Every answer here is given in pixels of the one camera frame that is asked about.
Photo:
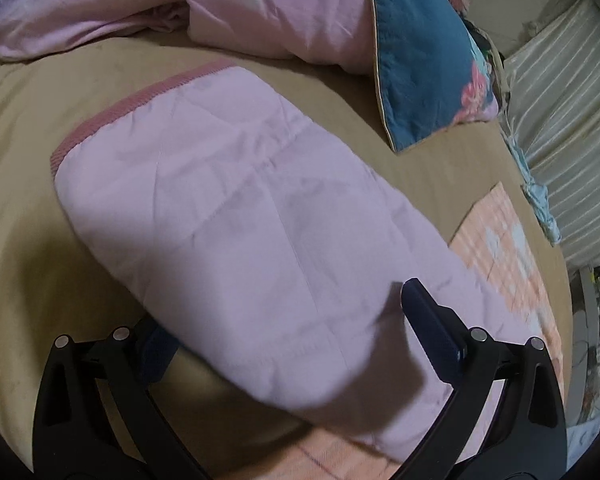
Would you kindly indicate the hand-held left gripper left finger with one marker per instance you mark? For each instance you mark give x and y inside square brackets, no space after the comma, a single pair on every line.
[156,351]

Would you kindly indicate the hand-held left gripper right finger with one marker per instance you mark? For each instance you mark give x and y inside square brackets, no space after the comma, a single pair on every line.
[429,317]

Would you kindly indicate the pink quilted jacket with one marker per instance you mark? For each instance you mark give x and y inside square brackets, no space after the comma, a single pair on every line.
[260,230]

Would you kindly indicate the orange checked flower blanket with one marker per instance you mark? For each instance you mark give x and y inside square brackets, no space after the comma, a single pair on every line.
[510,260]

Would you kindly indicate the light blue garment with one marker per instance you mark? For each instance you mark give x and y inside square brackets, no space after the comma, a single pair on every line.
[540,200]

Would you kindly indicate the bed with tan sheet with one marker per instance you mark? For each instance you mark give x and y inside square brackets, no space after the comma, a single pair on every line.
[25,170]

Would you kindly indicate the white pleated curtain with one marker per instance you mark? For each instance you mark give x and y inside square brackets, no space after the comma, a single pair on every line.
[570,125]

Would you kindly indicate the blue floral pink-backed quilt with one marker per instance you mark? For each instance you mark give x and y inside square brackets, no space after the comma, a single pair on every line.
[290,5]

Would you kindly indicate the grey wall desk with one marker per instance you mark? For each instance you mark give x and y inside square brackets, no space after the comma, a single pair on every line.
[592,310]

